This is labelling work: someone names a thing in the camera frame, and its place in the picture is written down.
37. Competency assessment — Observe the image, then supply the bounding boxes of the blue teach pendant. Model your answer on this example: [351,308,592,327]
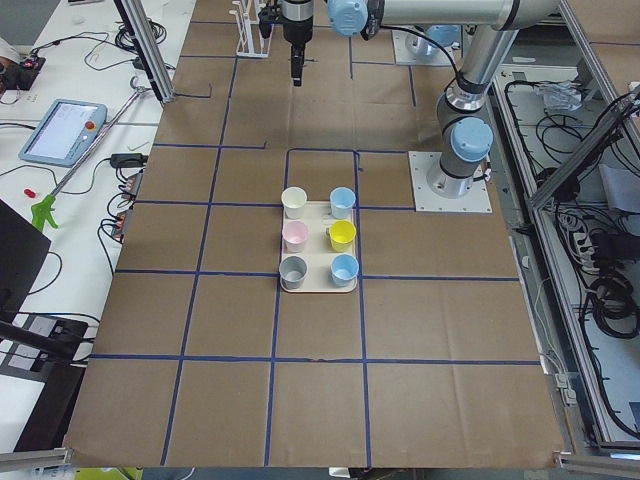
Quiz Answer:
[19,99,107,167]

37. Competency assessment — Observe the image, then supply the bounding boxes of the yellow plastic cup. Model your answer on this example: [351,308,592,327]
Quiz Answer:
[328,220,357,252]

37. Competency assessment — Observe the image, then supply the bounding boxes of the white plastic cup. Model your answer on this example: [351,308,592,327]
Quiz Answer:
[281,186,308,220]

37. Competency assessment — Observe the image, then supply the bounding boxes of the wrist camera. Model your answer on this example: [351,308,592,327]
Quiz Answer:
[258,4,279,40]

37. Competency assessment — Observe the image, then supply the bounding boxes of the black monitor stand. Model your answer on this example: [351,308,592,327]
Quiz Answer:
[0,198,89,454]

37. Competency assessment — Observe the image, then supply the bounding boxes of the green handled reacher grabber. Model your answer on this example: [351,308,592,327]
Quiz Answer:
[19,84,149,231]

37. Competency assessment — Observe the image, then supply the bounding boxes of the cream plastic tray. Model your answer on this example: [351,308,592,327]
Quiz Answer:
[280,201,358,294]

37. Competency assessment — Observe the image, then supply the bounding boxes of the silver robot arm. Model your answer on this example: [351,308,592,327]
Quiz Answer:
[326,0,558,199]

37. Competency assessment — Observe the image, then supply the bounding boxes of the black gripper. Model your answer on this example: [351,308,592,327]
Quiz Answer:
[281,0,313,87]

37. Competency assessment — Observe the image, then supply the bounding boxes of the light blue cup near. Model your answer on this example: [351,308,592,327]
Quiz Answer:
[330,254,359,287]

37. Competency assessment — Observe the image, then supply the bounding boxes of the pink plastic cup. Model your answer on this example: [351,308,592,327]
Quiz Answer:
[282,220,309,253]

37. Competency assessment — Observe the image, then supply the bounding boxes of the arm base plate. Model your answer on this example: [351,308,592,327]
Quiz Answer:
[392,25,462,67]
[408,151,492,214]

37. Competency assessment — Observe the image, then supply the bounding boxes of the light blue cup far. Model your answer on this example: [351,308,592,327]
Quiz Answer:
[329,187,356,219]

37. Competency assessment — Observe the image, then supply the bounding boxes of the light blue cup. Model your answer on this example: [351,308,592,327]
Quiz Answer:
[330,254,359,287]
[329,187,356,219]

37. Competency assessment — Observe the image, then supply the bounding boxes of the grey plastic cup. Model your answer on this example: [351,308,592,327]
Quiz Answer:
[279,255,308,291]

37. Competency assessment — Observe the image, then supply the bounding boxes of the aluminium frame post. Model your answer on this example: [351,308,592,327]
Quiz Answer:
[114,0,175,105]

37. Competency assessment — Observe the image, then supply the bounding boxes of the white wire cup rack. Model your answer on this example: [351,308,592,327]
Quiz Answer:
[229,0,271,58]

